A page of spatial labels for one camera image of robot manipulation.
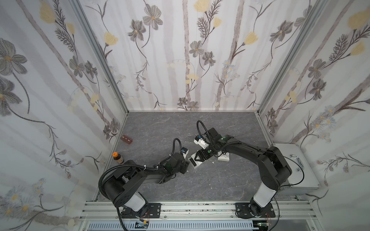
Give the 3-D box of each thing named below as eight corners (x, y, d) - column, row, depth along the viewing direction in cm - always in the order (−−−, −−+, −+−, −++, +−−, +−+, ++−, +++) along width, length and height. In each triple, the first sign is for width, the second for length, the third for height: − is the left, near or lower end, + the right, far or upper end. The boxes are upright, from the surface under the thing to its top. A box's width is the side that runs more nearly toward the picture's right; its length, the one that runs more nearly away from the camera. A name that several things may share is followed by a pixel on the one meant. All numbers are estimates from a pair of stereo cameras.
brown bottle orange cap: (116, 163, 93) (111, 157, 86) (118, 158, 96) (113, 152, 89) (123, 163, 93) (117, 157, 86) (124, 158, 96) (119, 152, 89)
